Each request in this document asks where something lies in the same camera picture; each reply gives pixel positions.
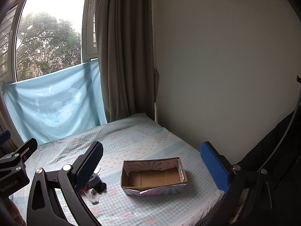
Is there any grey sock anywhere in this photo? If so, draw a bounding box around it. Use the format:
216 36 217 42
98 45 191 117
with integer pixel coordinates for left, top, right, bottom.
87 173 101 187

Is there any white textured cloth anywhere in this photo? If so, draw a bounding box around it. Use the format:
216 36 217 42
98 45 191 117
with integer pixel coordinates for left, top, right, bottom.
81 188 100 205

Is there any black sock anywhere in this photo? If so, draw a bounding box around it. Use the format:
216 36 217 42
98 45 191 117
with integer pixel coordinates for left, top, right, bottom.
94 182 107 194

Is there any person's left hand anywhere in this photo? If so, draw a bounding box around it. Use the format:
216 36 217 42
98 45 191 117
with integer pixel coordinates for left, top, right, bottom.
8 199 26 226

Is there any light blue hanging cloth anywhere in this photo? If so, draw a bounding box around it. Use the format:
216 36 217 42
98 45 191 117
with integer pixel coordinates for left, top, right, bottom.
2 60 107 145

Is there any open cardboard box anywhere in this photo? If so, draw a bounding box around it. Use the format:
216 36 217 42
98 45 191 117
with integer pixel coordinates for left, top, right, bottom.
120 157 188 196

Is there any checkered light blue bedsheet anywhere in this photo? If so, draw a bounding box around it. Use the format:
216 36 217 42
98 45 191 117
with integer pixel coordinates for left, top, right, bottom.
26 114 224 225

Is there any brown curtain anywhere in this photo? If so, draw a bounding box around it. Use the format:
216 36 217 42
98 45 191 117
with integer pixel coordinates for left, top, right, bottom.
95 0 159 122

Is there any window with frame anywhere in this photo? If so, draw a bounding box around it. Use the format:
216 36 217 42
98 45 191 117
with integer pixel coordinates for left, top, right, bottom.
1 0 97 84

